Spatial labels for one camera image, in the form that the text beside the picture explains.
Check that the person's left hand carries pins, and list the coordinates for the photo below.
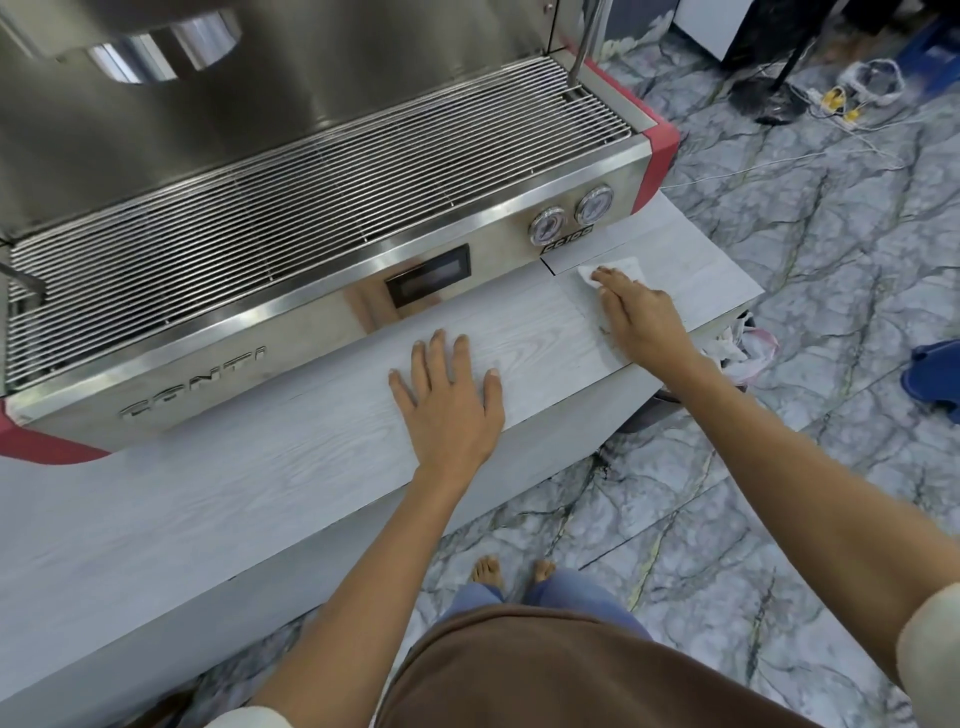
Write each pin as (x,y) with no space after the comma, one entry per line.
(450,412)

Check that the person's right hand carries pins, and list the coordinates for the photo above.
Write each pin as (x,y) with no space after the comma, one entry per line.
(645,322)

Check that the person's left thumb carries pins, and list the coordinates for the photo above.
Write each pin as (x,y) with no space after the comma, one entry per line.
(493,394)

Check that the person's left middle finger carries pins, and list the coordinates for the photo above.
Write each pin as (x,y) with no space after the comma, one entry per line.
(441,360)

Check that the person's left little finger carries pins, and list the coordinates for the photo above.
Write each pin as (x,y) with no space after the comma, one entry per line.
(401,391)

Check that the person's right fingers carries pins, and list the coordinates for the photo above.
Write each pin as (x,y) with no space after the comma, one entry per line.
(619,283)

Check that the white tissue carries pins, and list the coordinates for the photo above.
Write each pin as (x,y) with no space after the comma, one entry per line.
(619,268)

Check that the person's left forearm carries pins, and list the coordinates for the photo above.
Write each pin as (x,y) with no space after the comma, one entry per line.
(375,592)

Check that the person's right forearm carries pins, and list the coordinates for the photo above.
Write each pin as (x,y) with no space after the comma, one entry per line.
(810,487)

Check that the round pressure gauge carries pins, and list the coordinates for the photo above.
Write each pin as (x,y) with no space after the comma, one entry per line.
(547,224)
(595,205)

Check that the black display panel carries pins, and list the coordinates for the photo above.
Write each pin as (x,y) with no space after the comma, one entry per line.
(427,276)

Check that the white and pink plastic bag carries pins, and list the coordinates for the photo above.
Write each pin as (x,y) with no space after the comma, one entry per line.
(750,349)

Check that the person's left foot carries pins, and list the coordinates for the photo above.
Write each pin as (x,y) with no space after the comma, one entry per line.
(487,571)

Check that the person's foot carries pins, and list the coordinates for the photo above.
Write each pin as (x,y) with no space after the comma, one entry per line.
(544,571)
(487,571)

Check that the person's right foot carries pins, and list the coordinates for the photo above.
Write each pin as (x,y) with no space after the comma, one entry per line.
(544,571)

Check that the blue jeans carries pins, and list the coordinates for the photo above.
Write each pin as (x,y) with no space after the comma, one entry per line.
(577,600)

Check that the black fan stand base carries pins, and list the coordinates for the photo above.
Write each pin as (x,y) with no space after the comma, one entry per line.
(772,101)

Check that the steel steam wand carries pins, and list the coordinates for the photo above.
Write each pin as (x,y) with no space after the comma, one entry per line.
(583,45)
(19,279)

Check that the white power strip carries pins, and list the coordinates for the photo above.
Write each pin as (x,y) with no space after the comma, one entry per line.
(829,105)

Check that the white cabinet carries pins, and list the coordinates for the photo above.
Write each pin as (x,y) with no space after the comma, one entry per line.
(735,30)

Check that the brown shirt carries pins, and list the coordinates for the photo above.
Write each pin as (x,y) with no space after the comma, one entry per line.
(570,675)

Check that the stainless steel espresso machine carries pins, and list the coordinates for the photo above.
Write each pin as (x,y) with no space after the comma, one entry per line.
(247,97)

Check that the blue plastic crate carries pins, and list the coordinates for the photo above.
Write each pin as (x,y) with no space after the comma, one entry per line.
(934,56)

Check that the steel group head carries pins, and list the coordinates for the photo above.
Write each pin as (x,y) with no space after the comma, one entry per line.
(161,41)

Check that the cream shirt sleeve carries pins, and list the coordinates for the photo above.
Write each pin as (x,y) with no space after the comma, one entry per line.
(934,637)

